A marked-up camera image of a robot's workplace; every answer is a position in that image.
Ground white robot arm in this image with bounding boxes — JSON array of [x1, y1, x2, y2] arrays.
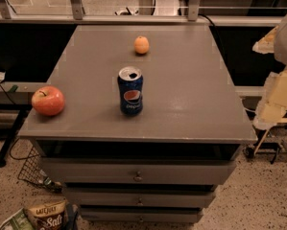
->
[[252, 14, 287, 130]]

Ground blue pepsi can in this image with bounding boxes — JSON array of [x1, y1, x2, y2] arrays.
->
[[117, 66, 143, 115]]

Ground grey drawer cabinet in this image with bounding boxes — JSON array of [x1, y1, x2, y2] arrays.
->
[[20, 25, 256, 222]]

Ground orange fruit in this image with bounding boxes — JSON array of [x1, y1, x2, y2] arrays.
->
[[133, 36, 150, 55]]

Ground red apple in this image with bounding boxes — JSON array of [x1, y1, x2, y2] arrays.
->
[[32, 85, 65, 116]]

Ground top grey drawer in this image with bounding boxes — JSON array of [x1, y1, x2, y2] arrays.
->
[[40, 158, 236, 185]]

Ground grey drawer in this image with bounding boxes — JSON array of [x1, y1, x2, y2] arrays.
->
[[40, 158, 236, 185], [62, 188, 215, 208], [81, 207, 203, 223]]

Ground middle grey drawer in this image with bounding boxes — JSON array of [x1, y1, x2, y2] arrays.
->
[[62, 188, 215, 208]]

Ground black table leg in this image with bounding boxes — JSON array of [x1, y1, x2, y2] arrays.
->
[[0, 110, 27, 168]]

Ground bottom grey drawer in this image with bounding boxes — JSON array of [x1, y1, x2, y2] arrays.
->
[[81, 207, 203, 223]]

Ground salt chips bag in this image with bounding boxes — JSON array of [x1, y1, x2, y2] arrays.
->
[[26, 200, 66, 230]]

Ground green snack bag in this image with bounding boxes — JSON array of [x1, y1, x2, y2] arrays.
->
[[0, 209, 35, 230]]

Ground black cable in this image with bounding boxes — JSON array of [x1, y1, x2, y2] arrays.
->
[[199, 13, 228, 65]]

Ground metal window frame rail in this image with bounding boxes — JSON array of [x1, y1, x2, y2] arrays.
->
[[0, 0, 287, 27]]

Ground black wire basket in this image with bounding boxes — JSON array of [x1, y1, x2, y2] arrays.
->
[[17, 148, 62, 194]]

